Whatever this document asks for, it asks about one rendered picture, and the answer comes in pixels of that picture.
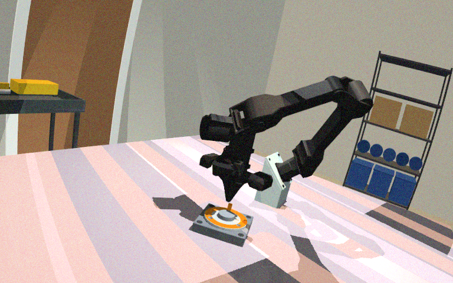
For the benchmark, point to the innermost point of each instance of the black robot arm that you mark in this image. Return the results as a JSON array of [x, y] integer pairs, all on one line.
[[265, 111]]

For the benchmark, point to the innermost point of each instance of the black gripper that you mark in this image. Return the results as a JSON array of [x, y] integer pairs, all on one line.
[[259, 181]]

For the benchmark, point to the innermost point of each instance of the orange round plate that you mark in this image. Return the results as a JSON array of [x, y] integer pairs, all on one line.
[[211, 216]]

